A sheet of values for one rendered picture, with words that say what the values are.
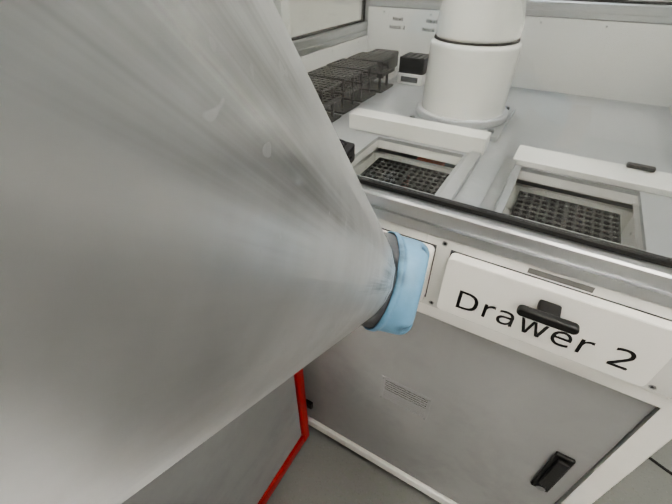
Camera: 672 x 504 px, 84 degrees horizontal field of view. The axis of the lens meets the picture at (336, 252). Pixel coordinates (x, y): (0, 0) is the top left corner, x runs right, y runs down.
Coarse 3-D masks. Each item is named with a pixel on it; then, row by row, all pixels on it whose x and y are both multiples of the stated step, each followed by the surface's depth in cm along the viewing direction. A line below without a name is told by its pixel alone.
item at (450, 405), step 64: (448, 320) 65; (320, 384) 105; (384, 384) 88; (448, 384) 76; (512, 384) 67; (576, 384) 59; (384, 448) 106; (448, 448) 89; (512, 448) 77; (576, 448) 67; (640, 448) 59
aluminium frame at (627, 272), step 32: (384, 192) 57; (416, 224) 56; (448, 224) 53; (480, 224) 51; (512, 224) 50; (512, 256) 51; (544, 256) 49; (576, 256) 47; (608, 256) 45; (640, 256) 44; (608, 288) 47; (640, 288) 45
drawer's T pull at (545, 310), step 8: (544, 304) 50; (552, 304) 50; (520, 312) 49; (528, 312) 49; (536, 312) 48; (544, 312) 48; (552, 312) 49; (560, 312) 49; (536, 320) 49; (544, 320) 48; (552, 320) 48; (560, 320) 47; (568, 320) 47; (560, 328) 48; (568, 328) 47; (576, 328) 46
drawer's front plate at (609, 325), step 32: (448, 288) 58; (480, 288) 55; (512, 288) 52; (544, 288) 50; (480, 320) 58; (576, 320) 50; (608, 320) 47; (640, 320) 45; (576, 352) 52; (608, 352) 50; (640, 352) 48; (640, 384) 50
